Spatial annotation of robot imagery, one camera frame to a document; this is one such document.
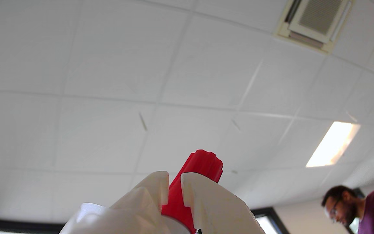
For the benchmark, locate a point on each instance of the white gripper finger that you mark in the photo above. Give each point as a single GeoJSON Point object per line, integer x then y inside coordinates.
{"type": "Point", "coordinates": [216, 208]}
{"type": "Point", "coordinates": [141, 208]}

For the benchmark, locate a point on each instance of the red whiteboard marker pen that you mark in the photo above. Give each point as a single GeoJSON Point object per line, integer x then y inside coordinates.
{"type": "Point", "coordinates": [202, 162]}

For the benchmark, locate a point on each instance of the dark framed window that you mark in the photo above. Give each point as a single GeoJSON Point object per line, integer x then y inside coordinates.
{"type": "Point", "coordinates": [265, 212]}

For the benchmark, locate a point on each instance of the rectangular ceiling light panel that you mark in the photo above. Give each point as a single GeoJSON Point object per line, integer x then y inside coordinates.
{"type": "Point", "coordinates": [333, 144]}

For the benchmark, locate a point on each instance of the ceiling air vent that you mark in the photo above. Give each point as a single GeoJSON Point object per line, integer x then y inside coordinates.
{"type": "Point", "coordinates": [318, 19]}

